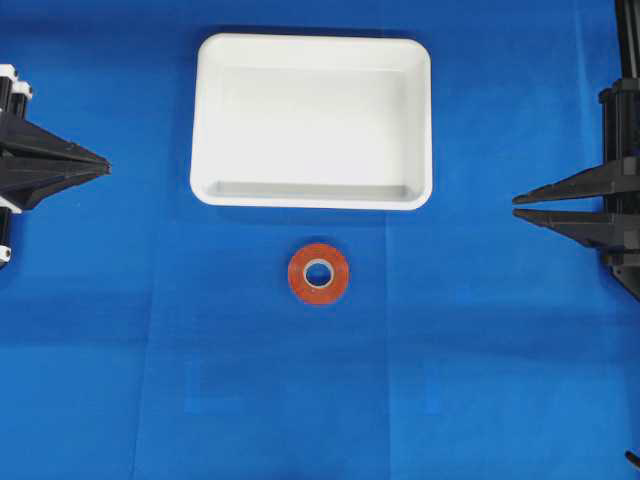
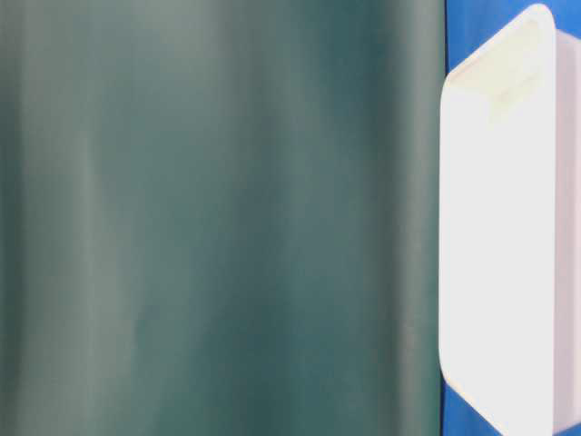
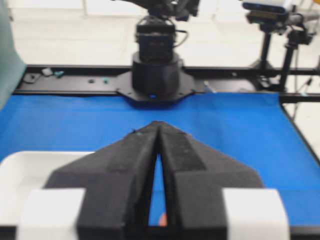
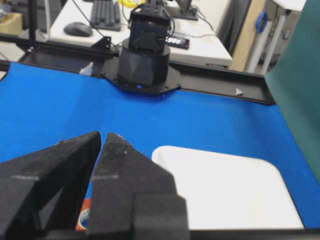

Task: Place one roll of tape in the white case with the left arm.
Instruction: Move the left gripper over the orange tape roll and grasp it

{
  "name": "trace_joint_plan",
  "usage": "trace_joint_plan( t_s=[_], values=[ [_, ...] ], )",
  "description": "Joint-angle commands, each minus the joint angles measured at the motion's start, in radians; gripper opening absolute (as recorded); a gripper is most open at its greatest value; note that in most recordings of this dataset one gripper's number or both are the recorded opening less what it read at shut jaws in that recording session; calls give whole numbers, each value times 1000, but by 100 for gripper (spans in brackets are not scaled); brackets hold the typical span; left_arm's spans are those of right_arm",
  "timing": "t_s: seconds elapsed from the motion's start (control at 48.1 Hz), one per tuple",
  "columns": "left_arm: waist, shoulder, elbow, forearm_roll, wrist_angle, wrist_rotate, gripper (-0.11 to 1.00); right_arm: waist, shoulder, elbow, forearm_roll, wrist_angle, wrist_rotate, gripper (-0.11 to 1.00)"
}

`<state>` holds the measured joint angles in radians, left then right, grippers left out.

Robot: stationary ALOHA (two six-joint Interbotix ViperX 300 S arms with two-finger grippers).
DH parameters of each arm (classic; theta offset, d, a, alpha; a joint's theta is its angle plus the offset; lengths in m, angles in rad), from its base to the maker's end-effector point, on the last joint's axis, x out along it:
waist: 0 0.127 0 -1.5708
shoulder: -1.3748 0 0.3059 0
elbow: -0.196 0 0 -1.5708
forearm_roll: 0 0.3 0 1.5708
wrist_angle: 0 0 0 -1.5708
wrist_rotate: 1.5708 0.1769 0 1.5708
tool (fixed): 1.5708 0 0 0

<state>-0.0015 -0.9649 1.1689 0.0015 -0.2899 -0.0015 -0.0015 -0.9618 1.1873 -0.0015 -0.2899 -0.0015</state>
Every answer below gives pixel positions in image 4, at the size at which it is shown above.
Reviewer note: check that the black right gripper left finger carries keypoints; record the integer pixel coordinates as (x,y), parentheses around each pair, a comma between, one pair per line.
(44,190)

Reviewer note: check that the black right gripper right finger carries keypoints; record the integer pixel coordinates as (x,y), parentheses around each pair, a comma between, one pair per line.
(133,198)

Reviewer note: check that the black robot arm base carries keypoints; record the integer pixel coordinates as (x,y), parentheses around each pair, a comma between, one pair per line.
(143,64)

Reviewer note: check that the white plastic case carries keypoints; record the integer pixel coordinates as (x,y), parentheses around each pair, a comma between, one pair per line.
(229,192)

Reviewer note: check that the blue tape roll hanging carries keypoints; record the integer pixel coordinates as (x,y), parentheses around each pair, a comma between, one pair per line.
(261,22)

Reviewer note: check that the orange and blue sticker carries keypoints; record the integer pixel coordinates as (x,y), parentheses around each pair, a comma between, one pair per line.
(83,218)

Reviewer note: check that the blue table mat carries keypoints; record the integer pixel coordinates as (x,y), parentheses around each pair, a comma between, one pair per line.
(40,107)

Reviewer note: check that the black device with display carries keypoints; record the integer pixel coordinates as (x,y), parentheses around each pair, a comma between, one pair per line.
(178,42)

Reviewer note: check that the black computer mouse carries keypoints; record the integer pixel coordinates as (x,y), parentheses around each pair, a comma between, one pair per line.
(78,29)

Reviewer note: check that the cardboard box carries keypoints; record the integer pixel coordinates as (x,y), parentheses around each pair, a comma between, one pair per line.
(12,24)

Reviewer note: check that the black keyboard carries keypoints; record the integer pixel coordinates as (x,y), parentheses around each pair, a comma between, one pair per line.
(105,15)

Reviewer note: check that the black monitor stand base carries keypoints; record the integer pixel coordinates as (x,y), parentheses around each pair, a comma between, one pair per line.
(183,10)

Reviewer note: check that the dark green backdrop board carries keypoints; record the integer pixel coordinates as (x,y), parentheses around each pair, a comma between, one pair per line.
(294,84)

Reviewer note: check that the black aluminium frame rail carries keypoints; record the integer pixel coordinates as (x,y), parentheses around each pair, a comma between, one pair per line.
(71,58)

